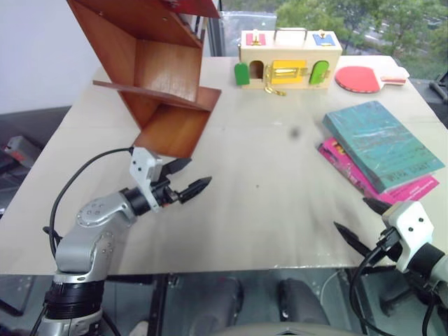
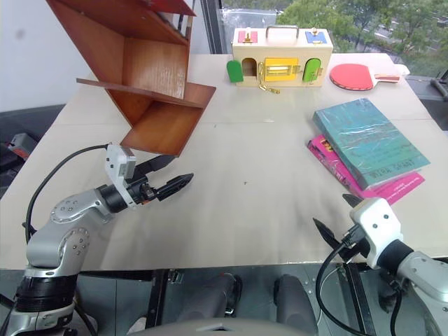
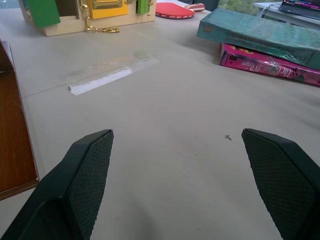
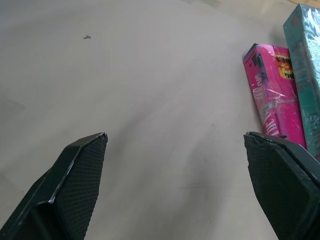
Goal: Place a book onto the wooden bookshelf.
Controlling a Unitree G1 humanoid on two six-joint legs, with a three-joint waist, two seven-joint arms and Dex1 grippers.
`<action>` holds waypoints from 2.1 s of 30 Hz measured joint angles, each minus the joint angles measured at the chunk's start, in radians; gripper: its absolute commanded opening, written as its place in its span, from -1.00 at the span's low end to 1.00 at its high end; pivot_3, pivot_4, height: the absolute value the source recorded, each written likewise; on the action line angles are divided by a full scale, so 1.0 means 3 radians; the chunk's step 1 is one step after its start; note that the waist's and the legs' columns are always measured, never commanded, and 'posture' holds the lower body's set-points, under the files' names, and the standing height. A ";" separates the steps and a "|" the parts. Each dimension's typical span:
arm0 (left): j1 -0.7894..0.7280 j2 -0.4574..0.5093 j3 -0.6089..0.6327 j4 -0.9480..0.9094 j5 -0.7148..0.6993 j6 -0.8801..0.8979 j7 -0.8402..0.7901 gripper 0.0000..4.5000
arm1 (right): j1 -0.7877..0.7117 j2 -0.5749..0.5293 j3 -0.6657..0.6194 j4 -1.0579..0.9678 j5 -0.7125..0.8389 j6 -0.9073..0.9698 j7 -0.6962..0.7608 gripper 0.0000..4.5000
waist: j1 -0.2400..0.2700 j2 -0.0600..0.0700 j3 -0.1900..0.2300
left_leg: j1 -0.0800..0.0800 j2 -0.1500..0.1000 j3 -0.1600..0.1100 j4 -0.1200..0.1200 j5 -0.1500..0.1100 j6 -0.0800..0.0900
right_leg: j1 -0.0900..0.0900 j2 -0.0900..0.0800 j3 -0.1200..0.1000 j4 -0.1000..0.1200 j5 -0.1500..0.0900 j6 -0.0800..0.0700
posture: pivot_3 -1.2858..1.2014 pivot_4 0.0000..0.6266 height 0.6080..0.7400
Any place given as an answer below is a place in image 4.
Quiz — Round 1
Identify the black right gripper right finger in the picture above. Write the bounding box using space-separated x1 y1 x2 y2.
243 131 320 240

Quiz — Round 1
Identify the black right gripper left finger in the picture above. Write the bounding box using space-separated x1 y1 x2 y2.
0 132 109 240

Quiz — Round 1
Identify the pink box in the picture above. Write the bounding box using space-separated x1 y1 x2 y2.
241 43 308 150

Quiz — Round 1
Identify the teal box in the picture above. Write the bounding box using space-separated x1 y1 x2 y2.
282 3 320 161

